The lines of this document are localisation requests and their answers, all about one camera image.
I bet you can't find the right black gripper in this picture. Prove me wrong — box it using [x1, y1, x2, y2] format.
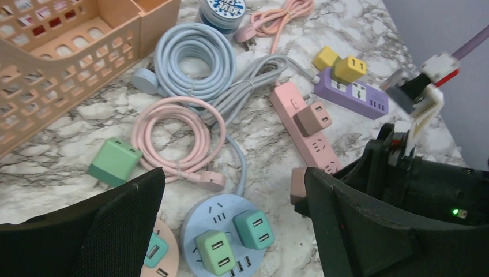
[328, 123, 413, 218]

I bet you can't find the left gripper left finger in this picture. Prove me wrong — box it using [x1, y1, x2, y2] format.
[1, 168, 165, 276]

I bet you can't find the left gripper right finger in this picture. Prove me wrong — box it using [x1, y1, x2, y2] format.
[304, 167, 488, 276]

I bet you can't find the teal blue usb charger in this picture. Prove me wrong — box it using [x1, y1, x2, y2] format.
[144, 233, 169, 268]

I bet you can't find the dark green usb charger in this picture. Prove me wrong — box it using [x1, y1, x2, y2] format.
[87, 137, 142, 187]

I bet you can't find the brown pink usb charger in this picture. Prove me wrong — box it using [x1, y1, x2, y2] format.
[290, 167, 307, 204]

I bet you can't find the small pink charger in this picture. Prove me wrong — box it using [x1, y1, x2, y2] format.
[292, 102, 332, 137]

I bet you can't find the yellow usb charger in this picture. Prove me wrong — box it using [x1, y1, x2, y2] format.
[331, 55, 367, 85]

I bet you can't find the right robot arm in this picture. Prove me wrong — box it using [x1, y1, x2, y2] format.
[331, 123, 488, 229]

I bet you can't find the pink round power socket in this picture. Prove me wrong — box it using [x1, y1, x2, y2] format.
[140, 219, 179, 277]

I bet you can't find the pink power strip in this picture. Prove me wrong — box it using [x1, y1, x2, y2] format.
[269, 82, 342, 174]

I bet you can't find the purple power strip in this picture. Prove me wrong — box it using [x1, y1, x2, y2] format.
[314, 68, 389, 119]

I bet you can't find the blue round power socket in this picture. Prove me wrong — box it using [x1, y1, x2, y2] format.
[180, 194, 265, 276]

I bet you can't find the orange plastic file organizer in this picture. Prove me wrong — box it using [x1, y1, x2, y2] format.
[1, 1, 180, 156]

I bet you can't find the round blue patterned tin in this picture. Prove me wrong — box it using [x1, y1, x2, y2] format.
[197, 0, 247, 35]

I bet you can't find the pink coiled cable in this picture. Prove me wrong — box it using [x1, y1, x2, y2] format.
[131, 95, 228, 193]

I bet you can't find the grey bundled cable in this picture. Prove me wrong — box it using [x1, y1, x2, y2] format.
[191, 54, 322, 197]

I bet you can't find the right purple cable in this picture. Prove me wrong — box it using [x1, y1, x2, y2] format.
[452, 24, 489, 62]

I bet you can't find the blue coiled cable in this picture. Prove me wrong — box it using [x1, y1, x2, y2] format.
[131, 22, 238, 102]

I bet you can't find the salmon coiled cable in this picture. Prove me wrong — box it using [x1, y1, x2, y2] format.
[234, 0, 316, 54]

